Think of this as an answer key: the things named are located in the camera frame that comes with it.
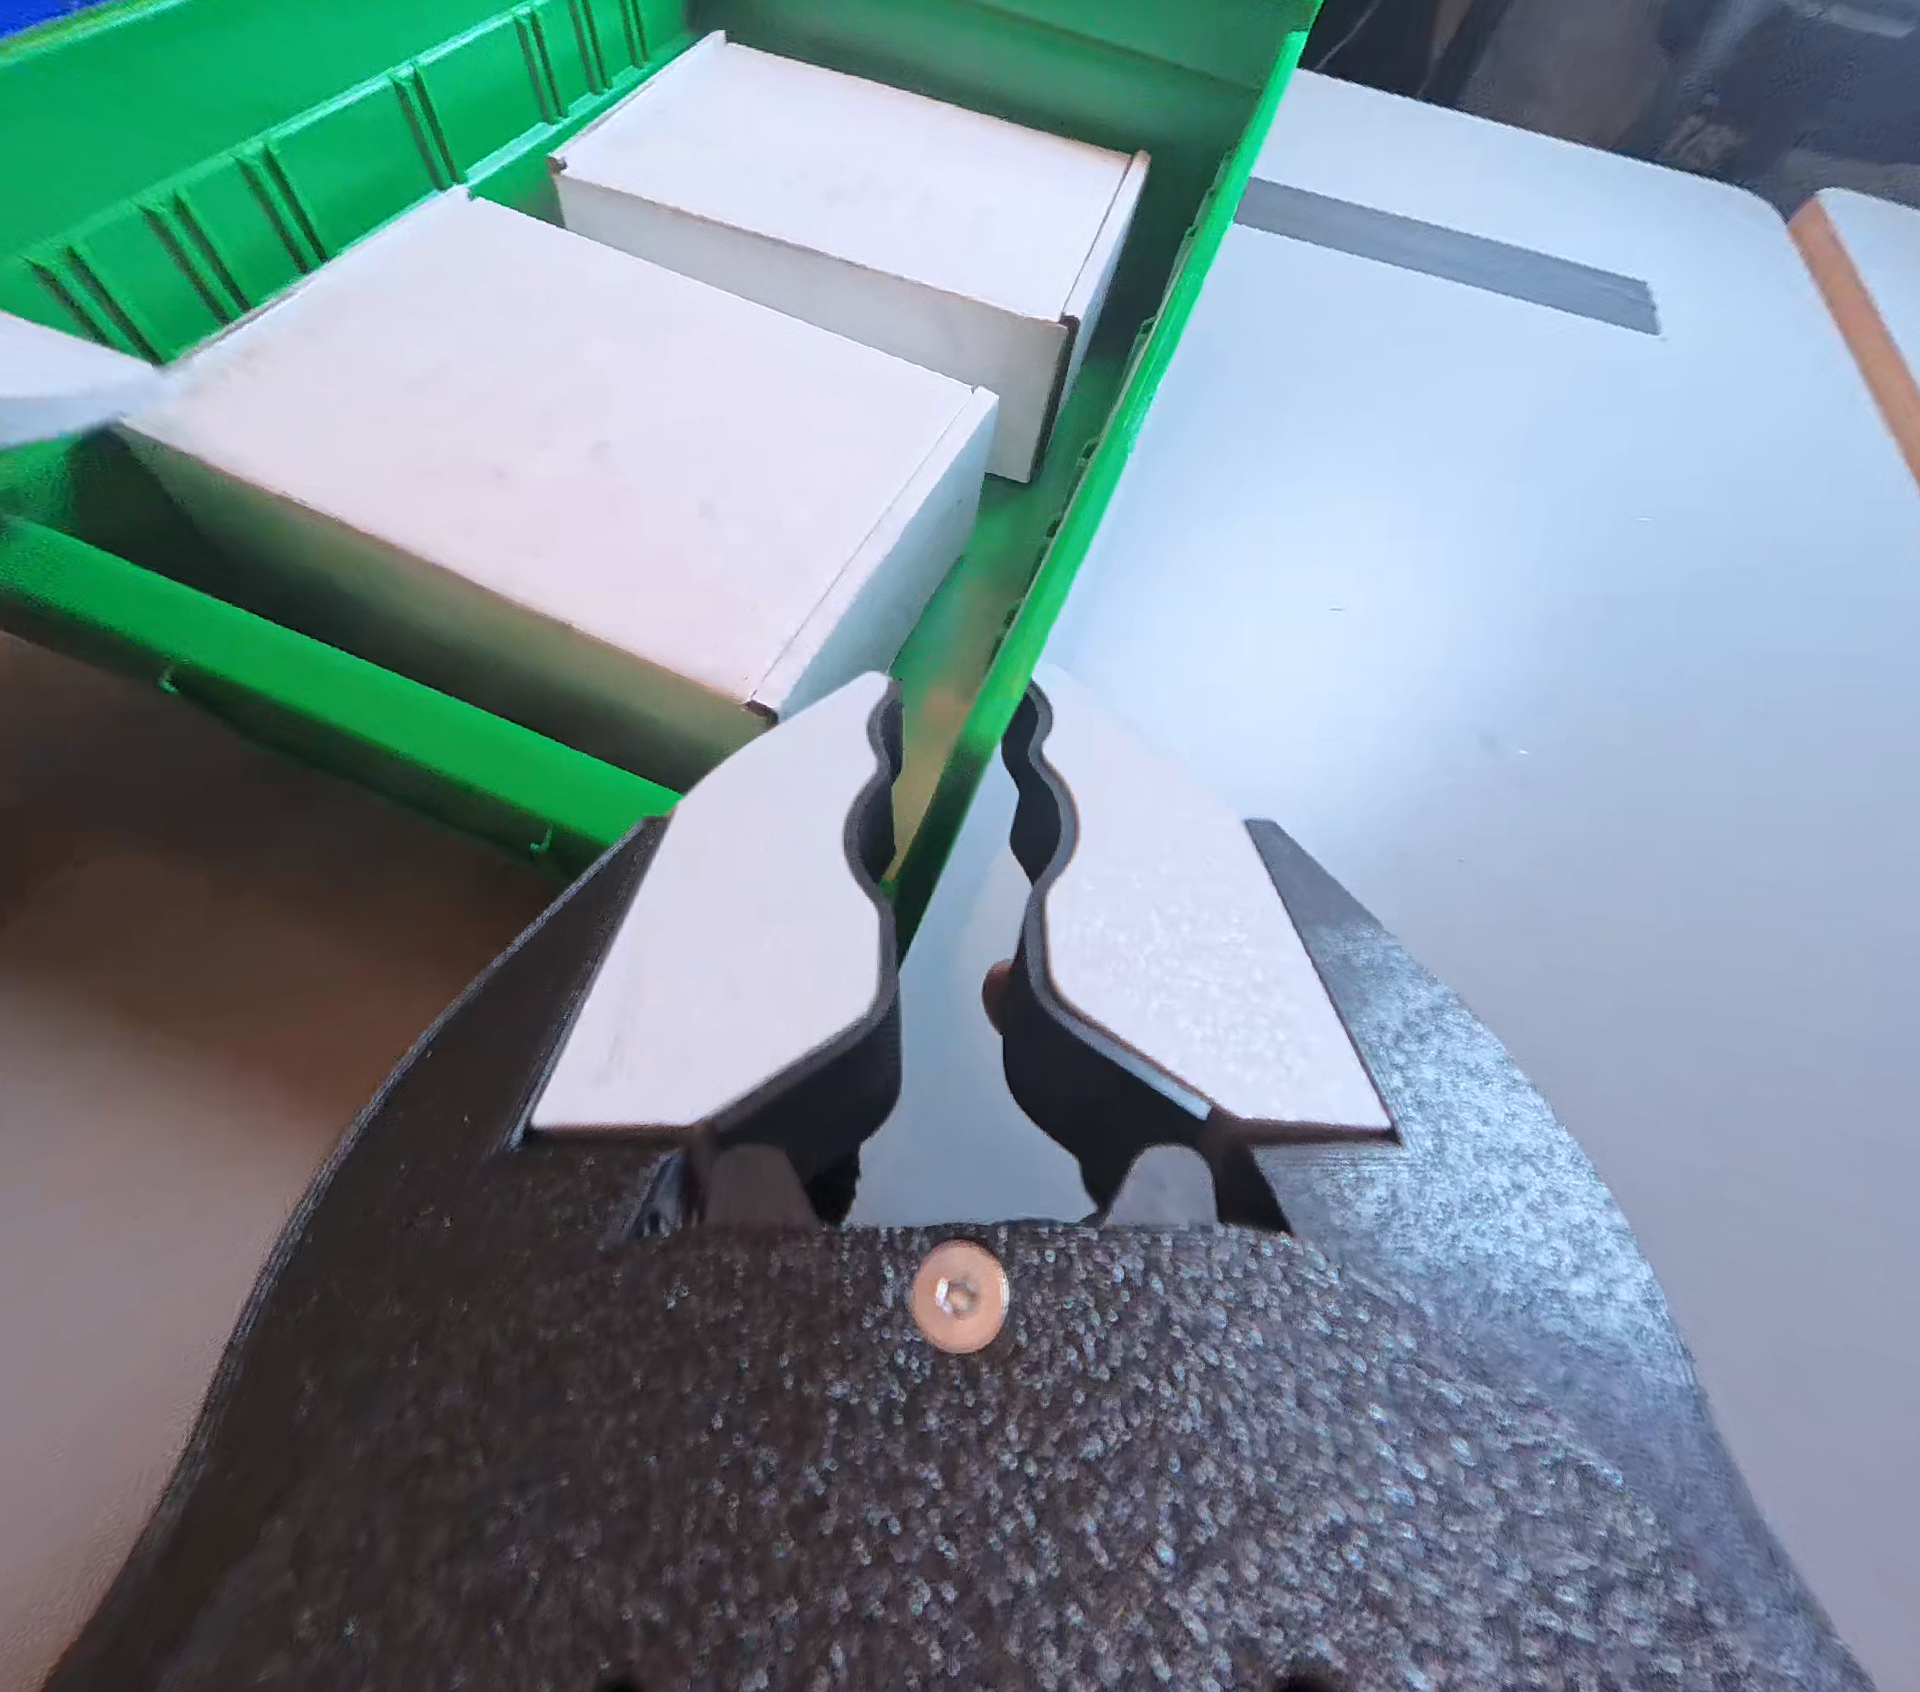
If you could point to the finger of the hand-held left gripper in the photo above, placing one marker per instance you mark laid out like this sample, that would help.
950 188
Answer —
61 380

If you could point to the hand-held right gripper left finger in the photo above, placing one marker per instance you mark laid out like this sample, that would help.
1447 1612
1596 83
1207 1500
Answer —
720 943

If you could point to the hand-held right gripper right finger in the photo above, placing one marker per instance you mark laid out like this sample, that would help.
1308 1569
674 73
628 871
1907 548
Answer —
1184 956

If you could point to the white cardboard box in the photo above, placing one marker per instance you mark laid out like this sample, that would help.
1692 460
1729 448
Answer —
571 432
840 177

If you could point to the table with wooden edge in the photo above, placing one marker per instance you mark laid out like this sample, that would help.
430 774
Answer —
1839 297

